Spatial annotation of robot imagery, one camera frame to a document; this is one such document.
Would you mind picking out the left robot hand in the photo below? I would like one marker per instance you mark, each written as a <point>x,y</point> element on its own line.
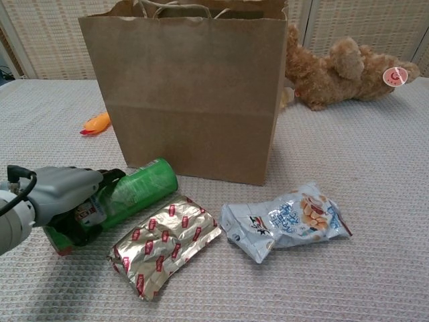
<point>63,188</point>

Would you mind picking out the green chips can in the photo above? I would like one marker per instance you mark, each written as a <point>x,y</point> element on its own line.
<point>147,191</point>

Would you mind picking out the gold red foil packet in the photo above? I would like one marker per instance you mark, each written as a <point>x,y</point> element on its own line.
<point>167,245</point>

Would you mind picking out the light blue snack bag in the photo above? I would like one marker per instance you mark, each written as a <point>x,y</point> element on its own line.
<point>288,221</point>

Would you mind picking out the brown paper bag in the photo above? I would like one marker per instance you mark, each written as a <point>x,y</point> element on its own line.
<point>187,100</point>

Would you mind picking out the orange rubber chicken toy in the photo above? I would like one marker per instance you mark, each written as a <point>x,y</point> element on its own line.
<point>97,124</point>

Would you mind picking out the woven folding screen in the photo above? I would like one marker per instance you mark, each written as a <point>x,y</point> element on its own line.
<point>43,43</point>

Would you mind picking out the white woven tablecloth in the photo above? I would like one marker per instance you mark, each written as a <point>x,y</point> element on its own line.
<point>301,292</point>

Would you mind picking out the brown teddy bear plush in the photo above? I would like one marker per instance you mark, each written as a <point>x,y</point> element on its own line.
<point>345,80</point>

